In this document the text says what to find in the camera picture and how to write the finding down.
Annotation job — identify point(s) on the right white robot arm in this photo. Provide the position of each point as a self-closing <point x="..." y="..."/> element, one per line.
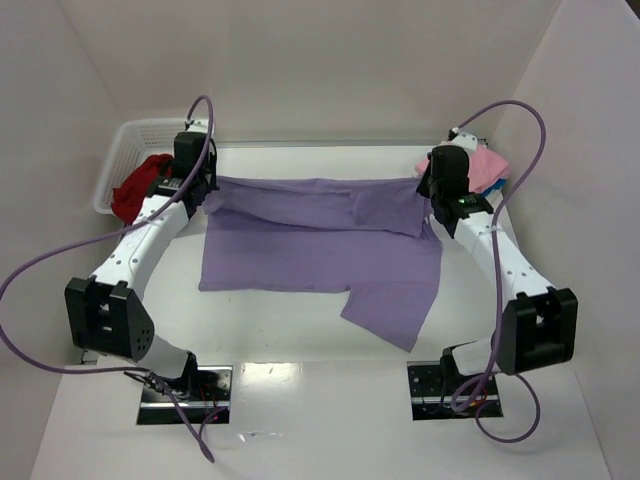
<point x="536" y="322"/>

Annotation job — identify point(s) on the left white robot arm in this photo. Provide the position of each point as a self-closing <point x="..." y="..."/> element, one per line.
<point x="106" y="311"/>

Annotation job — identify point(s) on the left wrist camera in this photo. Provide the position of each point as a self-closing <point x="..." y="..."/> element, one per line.
<point x="196" y="125"/>

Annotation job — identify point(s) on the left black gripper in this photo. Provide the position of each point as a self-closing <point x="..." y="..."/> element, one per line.
<point x="207" y="185"/>

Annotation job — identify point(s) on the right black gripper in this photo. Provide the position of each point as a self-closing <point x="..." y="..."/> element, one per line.
<point x="426" y="185"/>

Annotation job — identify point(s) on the purple t shirt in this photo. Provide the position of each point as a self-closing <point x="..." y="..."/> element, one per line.
<point x="368" y="238"/>

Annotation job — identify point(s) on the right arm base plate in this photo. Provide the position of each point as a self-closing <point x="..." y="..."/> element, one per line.
<point x="431" y="390"/>

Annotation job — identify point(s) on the red t shirt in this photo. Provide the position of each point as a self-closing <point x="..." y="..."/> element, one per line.
<point x="129" y="196"/>

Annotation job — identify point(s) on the pink folded t shirt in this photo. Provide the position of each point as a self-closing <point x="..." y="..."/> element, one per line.
<point x="486" y="167"/>

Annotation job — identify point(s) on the blue folded t shirt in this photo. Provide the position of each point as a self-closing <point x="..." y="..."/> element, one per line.
<point x="497" y="186"/>

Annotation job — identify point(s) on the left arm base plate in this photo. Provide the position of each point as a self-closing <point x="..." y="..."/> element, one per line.
<point x="212" y="399"/>

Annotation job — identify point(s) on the white plastic basket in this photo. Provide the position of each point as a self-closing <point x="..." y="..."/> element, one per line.
<point x="133" y="143"/>

